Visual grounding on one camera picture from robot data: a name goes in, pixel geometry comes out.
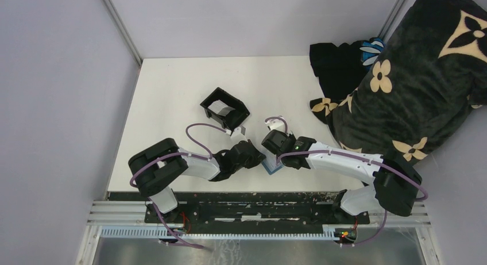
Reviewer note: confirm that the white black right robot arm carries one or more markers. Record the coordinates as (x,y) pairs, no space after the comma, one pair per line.
(390,182)

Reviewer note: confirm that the stack of silver cards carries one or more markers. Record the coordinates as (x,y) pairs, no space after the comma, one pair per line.
(220,108)

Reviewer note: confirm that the black plastic card bin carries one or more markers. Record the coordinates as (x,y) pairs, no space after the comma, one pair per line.
(233,119)

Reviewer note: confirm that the black floral fleece blanket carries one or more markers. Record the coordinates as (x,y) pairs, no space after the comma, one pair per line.
(429,77)

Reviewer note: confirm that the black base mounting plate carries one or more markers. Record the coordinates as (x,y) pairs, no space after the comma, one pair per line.
(259,213)

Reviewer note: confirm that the black cloth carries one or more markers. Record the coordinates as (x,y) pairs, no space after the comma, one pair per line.
(339,69)

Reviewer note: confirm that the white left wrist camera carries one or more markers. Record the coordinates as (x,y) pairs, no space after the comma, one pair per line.
(238,134)

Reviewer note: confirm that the blue white patterned cloth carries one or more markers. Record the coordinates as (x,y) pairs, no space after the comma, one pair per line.
(370,50)

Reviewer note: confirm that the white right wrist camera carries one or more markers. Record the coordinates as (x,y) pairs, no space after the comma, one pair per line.
(277,123)

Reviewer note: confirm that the blue leather card holder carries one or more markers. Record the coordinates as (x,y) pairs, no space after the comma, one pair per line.
(271,167)

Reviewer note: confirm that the aluminium frame rail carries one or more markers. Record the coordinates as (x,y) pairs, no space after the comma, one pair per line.
(117,213)

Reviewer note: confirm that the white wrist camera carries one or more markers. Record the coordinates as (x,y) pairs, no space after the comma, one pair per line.
(238,134)
(277,123)

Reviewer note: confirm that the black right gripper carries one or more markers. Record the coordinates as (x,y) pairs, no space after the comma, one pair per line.
(290,135)

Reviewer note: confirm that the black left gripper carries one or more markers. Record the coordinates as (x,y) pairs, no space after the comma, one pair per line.
(257,157)

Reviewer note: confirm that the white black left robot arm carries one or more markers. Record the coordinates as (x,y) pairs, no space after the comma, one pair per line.
(156,167)

